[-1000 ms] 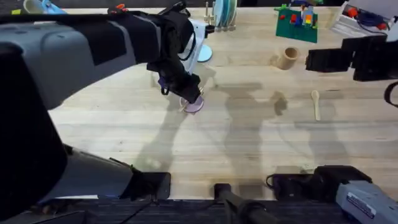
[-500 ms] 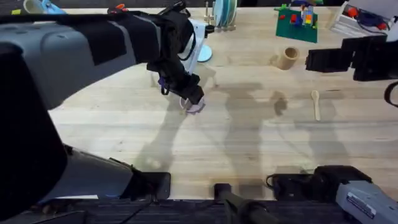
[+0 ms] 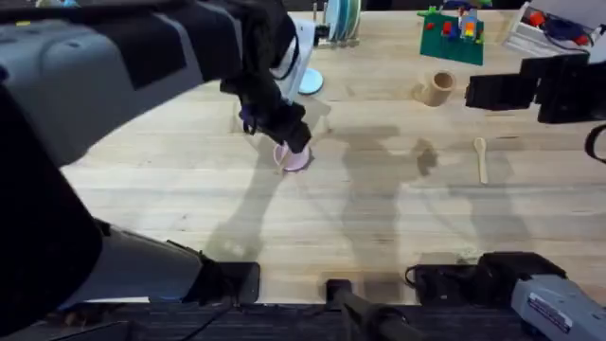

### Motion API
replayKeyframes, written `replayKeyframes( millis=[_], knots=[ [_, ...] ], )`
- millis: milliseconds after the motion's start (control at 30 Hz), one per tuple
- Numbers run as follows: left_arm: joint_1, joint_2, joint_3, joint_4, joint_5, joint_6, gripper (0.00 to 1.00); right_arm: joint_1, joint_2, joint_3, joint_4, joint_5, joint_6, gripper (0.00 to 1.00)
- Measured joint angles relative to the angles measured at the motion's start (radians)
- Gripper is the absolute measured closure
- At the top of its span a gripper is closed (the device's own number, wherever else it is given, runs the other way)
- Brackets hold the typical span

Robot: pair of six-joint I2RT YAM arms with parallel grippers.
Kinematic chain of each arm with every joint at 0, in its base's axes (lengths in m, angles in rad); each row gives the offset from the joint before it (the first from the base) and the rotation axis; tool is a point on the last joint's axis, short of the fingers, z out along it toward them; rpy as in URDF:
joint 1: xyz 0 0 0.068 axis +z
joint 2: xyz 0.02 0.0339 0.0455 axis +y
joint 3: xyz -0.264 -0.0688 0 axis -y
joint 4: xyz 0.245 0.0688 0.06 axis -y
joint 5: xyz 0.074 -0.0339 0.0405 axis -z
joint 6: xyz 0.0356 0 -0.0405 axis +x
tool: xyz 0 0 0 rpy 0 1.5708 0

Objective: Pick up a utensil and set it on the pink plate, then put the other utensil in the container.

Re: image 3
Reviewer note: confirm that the black rail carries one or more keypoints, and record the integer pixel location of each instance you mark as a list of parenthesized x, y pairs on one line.
[(284, 324)]

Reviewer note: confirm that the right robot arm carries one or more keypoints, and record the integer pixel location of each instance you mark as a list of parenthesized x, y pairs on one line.
[(554, 303)]

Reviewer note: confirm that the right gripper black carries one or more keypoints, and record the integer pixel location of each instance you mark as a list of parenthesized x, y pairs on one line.
[(568, 95)]

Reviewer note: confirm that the rack with pale plates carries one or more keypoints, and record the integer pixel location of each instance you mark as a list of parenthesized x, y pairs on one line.
[(343, 21)]

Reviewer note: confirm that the black pole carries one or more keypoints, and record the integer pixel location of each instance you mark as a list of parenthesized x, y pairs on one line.
[(364, 312)]

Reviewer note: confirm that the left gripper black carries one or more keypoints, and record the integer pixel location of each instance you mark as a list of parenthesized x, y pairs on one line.
[(265, 47)]

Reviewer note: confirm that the pale blue round disc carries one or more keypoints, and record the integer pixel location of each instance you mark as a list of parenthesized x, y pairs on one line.
[(311, 81)]

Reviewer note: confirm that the box filled with tools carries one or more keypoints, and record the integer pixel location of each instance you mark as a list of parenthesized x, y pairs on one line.
[(549, 28)]

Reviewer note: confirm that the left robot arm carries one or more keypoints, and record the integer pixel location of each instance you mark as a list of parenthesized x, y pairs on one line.
[(94, 71)]

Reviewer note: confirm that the small pink plate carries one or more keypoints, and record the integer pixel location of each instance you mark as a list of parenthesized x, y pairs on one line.
[(297, 162)]

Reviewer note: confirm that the wooden spoon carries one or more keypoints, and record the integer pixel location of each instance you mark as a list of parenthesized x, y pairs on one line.
[(481, 161)]

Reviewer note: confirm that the green board with toy blocks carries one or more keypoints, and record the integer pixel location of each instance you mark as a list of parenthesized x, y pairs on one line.
[(452, 40)]

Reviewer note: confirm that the wooden cup container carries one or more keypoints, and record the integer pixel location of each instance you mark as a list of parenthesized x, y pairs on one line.
[(438, 87)]

